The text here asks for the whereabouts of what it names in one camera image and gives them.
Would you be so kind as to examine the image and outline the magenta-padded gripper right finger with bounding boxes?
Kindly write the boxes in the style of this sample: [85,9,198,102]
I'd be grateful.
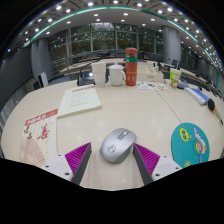
[132,143,183,186]

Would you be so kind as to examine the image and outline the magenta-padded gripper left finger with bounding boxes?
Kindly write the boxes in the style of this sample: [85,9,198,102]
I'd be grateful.
[41,142,93,186]

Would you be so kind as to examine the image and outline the silver computer mouse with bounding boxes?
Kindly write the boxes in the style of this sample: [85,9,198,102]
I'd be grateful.
[99,127,138,164]

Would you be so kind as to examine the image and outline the round teal cartoon mouse pad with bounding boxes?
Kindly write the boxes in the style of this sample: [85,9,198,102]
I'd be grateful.
[170,122,211,169]

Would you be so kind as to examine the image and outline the red and white printed brochure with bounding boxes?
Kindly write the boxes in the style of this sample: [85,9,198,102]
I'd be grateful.
[18,108,59,168]

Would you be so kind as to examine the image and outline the white booklet with red title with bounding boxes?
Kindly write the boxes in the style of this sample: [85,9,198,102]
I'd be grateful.
[56,84,103,119]

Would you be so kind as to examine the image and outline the colourful printed leaflet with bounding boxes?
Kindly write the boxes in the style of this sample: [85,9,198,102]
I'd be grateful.
[136,80,169,92]

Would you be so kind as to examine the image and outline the black desk microphone unit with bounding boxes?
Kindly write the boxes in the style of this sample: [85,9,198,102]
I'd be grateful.
[77,63,96,87]

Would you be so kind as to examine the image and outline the blue and white folder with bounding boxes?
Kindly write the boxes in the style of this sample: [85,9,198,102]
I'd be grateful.
[184,87,211,106]

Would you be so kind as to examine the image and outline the grey desk microphone unit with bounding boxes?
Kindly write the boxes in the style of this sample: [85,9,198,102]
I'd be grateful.
[177,78,190,90]

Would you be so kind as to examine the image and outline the green and white paper cup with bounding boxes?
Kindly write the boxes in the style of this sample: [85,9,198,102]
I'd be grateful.
[168,67,182,89]

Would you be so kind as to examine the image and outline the grey boxy monitor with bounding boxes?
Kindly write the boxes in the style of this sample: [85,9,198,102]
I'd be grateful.
[24,78,43,93]

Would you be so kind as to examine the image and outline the white leaning board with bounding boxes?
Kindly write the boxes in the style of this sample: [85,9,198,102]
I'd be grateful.
[38,71,50,88]

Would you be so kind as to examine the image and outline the white paper cup stack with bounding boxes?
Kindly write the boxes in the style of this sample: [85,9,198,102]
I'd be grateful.
[90,61,107,88]

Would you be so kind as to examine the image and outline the white lidded ceramic mug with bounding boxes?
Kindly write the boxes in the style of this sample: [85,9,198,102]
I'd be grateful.
[107,64,127,87]

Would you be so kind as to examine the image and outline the red thermos bottle green band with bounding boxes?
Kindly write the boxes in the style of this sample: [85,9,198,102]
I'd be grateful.
[124,47,139,87]

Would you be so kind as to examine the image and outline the long curved conference table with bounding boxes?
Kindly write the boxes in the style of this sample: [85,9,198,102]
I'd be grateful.
[59,58,214,88]

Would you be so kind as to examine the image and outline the dark office chairs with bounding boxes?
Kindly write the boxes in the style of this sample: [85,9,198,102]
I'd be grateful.
[78,49,183,69]

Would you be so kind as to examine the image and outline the ceiling lights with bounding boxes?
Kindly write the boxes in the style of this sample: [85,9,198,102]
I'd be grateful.
[6,0,219,56]

